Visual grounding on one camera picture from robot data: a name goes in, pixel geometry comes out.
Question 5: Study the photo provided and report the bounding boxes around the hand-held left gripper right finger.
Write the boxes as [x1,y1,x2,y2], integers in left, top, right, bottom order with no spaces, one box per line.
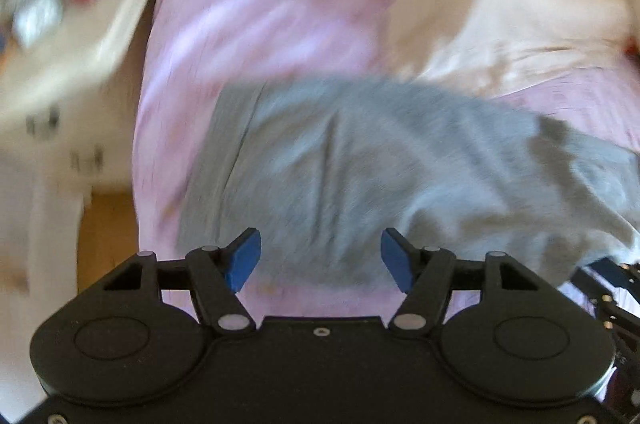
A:
[381,228,548,337]

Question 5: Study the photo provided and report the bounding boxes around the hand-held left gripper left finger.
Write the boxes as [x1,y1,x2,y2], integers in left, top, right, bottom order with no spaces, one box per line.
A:
[102,228,262,336]

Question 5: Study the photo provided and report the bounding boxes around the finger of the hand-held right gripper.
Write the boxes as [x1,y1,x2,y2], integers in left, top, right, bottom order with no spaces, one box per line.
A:
[570,258,623,299]

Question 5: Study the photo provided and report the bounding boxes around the grey pants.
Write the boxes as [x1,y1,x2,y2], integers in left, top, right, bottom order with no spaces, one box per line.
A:
[177,76,640,299]

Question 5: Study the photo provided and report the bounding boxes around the white nightstand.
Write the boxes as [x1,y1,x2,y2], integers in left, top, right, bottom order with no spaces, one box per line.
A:
[0,0,156,265]

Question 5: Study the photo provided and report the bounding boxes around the pink bed sheet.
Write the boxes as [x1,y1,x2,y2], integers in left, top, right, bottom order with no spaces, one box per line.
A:
[132,0,640,320]

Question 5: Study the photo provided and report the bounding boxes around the cream pillow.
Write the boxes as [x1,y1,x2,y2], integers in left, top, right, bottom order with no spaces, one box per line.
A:
[370,0,633,97]

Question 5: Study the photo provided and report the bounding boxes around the small white clock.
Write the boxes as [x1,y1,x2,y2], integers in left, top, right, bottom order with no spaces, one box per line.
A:
[12,0,65,48]

